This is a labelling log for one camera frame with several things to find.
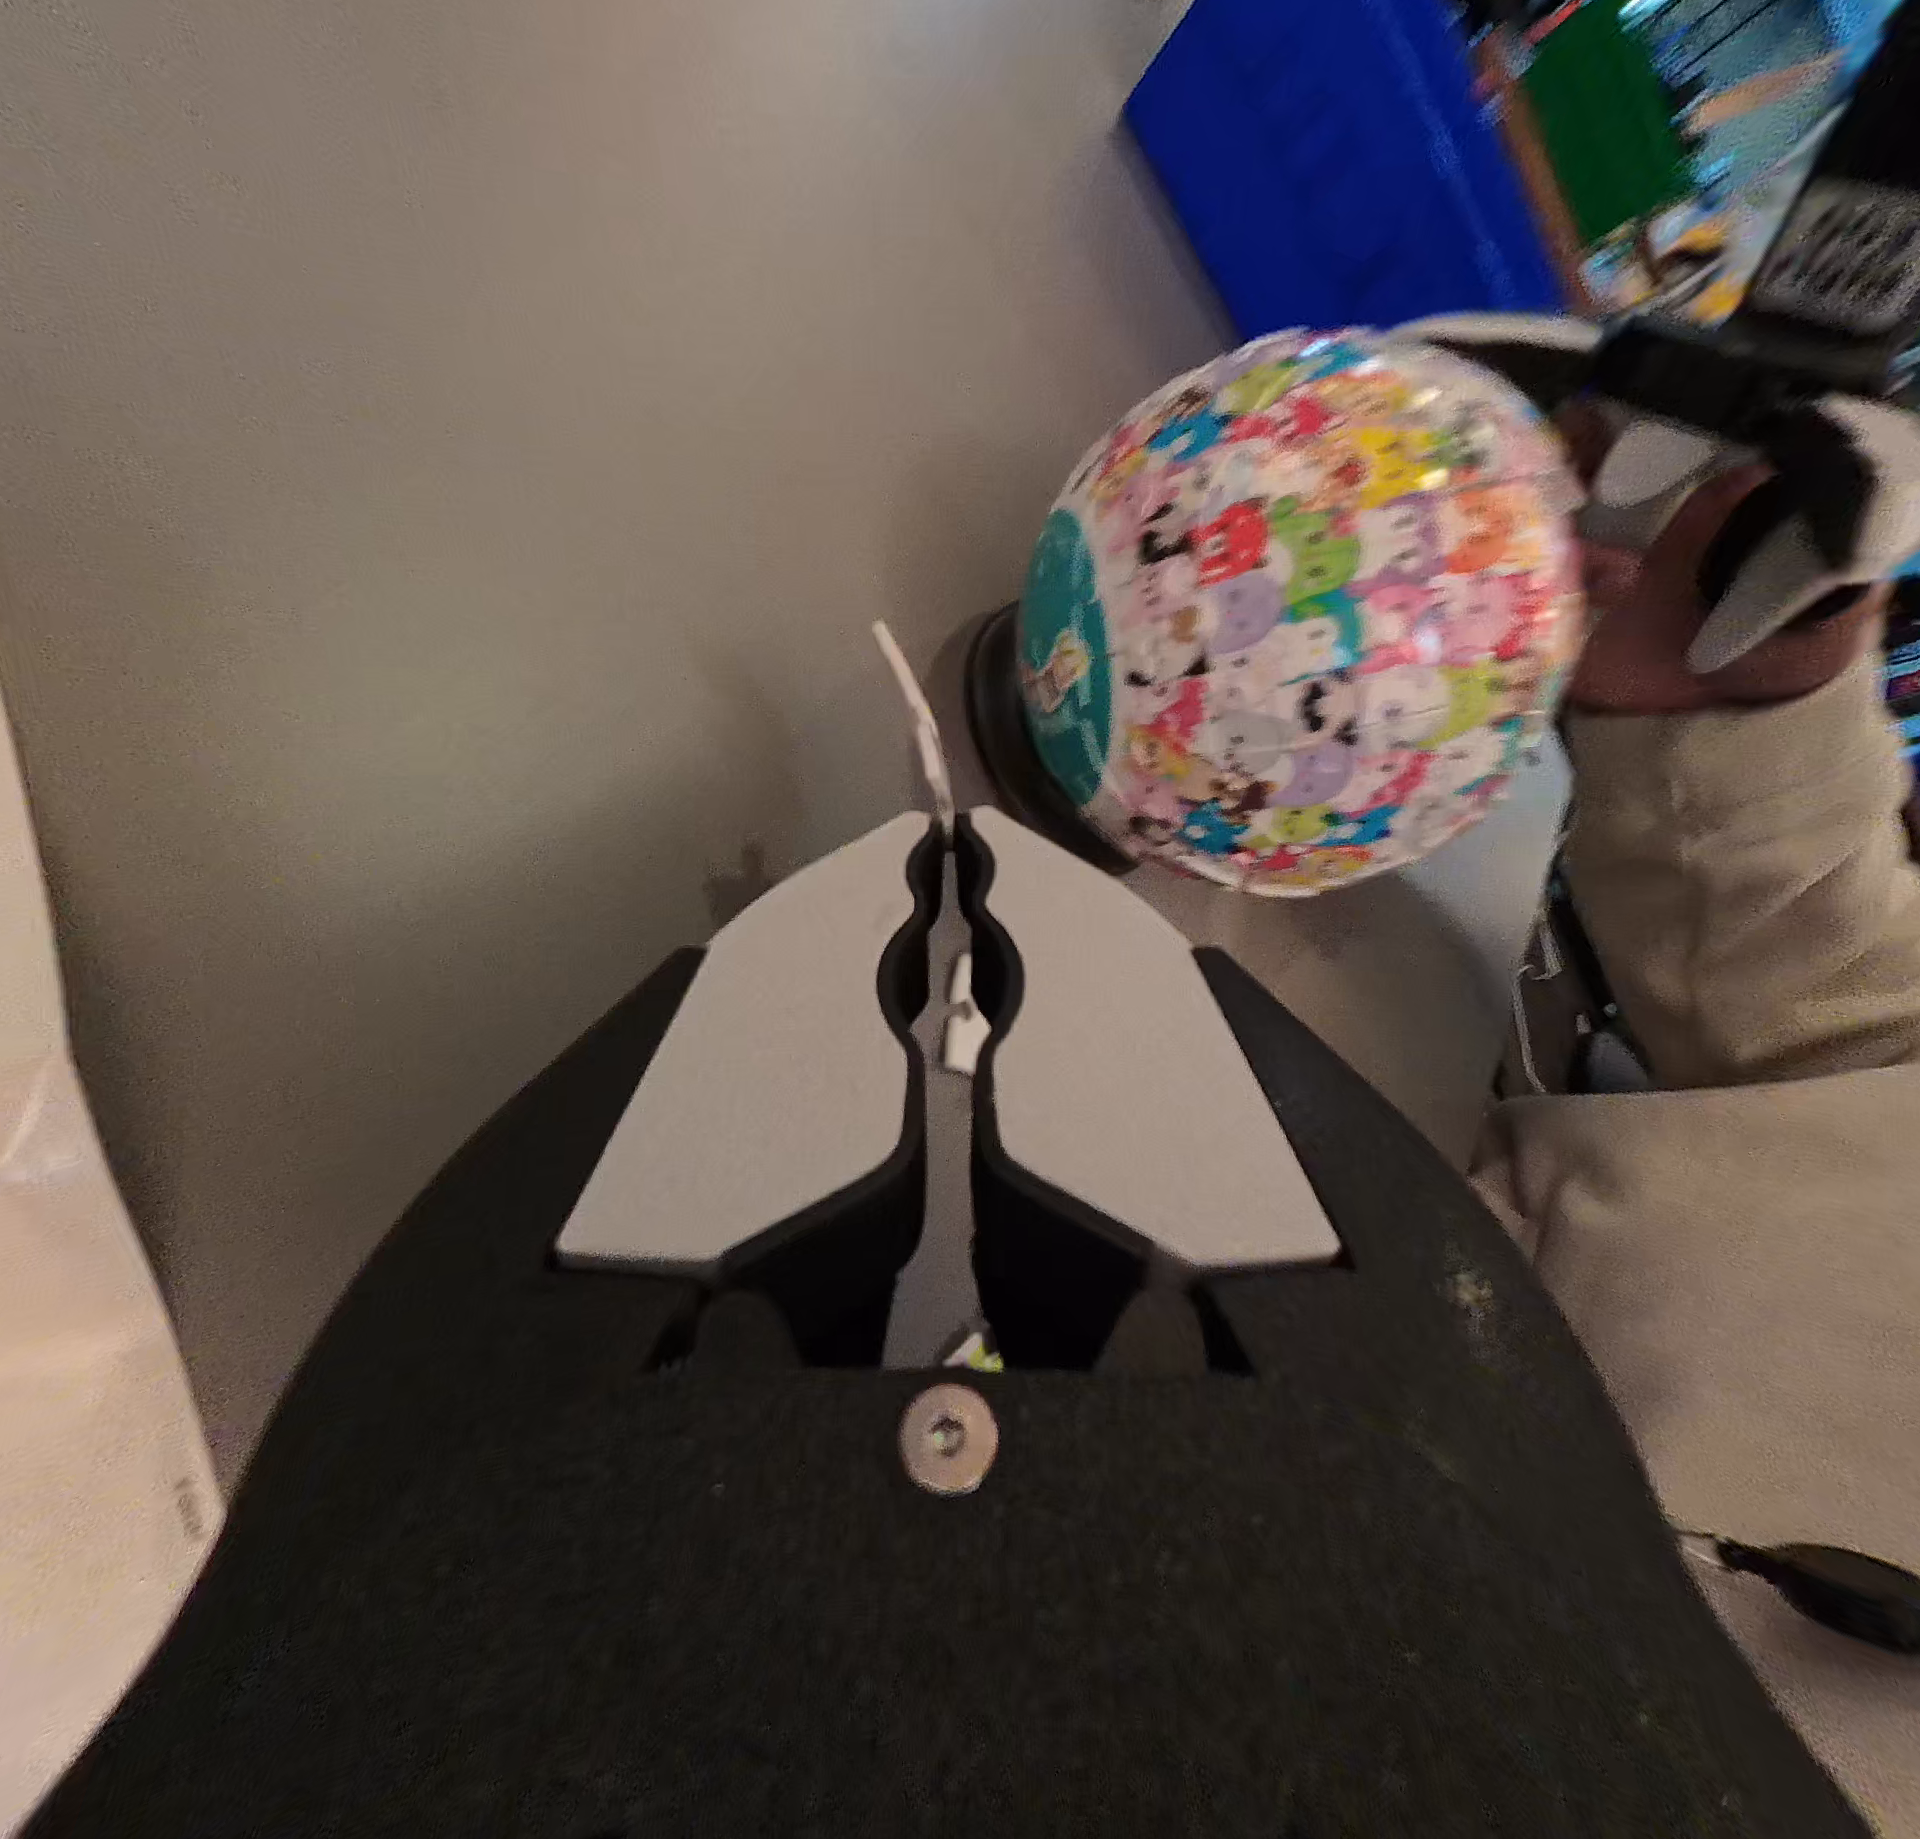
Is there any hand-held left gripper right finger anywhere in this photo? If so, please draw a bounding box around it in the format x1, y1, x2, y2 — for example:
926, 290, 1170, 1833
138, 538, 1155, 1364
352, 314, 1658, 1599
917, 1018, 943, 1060
952, 808, 1343, 1368

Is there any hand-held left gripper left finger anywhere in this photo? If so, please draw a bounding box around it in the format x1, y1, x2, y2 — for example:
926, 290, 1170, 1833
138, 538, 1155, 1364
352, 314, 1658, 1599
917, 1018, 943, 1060
554, 812, 950, 1368

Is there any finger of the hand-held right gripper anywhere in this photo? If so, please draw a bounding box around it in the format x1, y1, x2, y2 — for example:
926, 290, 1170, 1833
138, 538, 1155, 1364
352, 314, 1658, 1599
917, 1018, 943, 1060
1393, 312, 1603, 408
1574, 422, 1723, 548

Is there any colourful puzzle ball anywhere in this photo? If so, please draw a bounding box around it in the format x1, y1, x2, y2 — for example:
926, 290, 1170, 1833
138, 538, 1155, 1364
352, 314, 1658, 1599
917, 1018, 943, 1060
1015, 328, 1592, 900

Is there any pale puzzle piece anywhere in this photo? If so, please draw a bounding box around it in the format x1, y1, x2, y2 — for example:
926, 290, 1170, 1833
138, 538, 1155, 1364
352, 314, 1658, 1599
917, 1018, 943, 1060
874, 622, 987, 1076

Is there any black ball stand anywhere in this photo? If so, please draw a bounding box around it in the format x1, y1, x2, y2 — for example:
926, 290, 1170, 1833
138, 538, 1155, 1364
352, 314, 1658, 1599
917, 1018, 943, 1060
964, 602, 1141, 882

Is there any person's right hand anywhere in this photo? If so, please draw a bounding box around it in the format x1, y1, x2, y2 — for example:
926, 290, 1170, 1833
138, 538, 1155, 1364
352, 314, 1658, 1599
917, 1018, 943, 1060
1566, 462, 1895, 720

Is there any green plastic bin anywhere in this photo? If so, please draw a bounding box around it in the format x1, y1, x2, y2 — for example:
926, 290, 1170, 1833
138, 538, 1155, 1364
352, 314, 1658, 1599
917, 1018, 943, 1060
1513, 10, 1697, 244

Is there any blue plastic bin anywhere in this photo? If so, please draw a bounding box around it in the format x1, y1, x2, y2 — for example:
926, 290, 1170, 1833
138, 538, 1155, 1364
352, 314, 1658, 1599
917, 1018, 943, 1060
1123, 0, 1570, 348

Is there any printed instruction sheet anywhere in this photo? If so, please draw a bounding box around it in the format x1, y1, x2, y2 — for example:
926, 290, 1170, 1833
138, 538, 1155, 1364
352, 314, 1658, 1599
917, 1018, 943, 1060
0, 700, 227, 1781

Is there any black lanyard strap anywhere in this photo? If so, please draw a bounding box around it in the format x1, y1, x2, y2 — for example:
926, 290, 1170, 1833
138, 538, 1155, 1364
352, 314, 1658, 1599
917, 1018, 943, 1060
1680, 1531, 1920, 1653

